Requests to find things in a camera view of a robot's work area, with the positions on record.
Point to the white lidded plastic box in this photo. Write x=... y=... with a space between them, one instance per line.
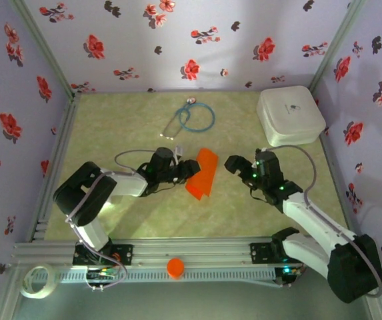
x=290 y=113

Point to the blue tube stethoscope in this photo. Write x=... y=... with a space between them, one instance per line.
x=190 y=99

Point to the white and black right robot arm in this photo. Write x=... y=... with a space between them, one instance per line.
x=314 y=216

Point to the aluminium mounting rail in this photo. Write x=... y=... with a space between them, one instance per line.
x=194 y=250

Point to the aluminium side rail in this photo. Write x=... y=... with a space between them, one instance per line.
x=59 y=150
x=343 y=200

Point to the aluminium frame post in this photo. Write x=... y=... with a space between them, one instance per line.
x=5 y=300
x=338 y=43
x=46 y=50
x=379 y=310

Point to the orange paper sheet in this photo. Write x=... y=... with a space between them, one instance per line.
x=204 y=173

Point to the clear tape roll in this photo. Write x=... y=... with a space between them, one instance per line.
x=37 y=295

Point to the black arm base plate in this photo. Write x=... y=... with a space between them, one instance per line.
x=260 y=253
x=124 y=251

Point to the orange plastic cap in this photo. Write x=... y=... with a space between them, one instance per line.
x=175 y=266

